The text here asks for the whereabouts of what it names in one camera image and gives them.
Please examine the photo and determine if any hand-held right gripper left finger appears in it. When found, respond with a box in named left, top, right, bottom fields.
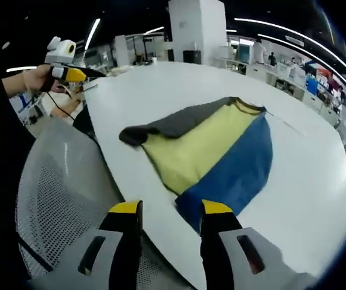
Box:
left=44, top=199, right=145, bottom=290

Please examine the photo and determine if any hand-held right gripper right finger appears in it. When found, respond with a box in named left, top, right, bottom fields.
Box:
left=199, top=199, right=318, bottom=290

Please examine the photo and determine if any yellow blue black garment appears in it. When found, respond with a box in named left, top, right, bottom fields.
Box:
left=118, top=96, right=274, bottom=235

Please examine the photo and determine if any person's left hand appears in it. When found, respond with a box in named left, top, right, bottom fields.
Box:
left=23, top=65, right=54, bottom=91

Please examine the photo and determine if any grey mesh chair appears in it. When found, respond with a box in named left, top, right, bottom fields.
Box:
left=14, top=119, right=197, bottom=290

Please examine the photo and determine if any black cabinet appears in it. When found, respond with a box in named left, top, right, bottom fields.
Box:
left=183, top=50, right=202, bottom=65

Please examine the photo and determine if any white table socket strip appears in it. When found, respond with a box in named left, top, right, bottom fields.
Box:
left=267, top=111, right=306, bottom=134

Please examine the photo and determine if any blue storage bin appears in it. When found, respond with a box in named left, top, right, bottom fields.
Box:
left=306, top=77, right=318, bottom=94

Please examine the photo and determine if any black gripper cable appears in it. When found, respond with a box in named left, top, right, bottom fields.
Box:
left=46, top=89, right=75, bottom=121

